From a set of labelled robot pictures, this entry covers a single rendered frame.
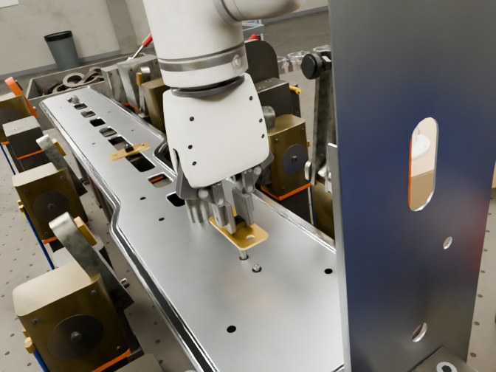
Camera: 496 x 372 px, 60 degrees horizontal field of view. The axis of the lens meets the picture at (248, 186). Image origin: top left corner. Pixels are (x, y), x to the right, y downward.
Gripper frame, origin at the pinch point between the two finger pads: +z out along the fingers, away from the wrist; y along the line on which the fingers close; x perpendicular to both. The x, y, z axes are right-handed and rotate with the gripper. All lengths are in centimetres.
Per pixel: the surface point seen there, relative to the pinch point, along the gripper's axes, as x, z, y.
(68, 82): -316, 43, -26
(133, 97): -76, 5, -11
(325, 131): -0.7, -4.5, -14.9
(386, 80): 26.6, -20.7, 4.1
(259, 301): 7.5, 7.3, 2.6
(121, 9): -742, 35, -202
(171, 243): -9.7, 7.3, 5.8
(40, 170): -41.1, 2.8, 17.1
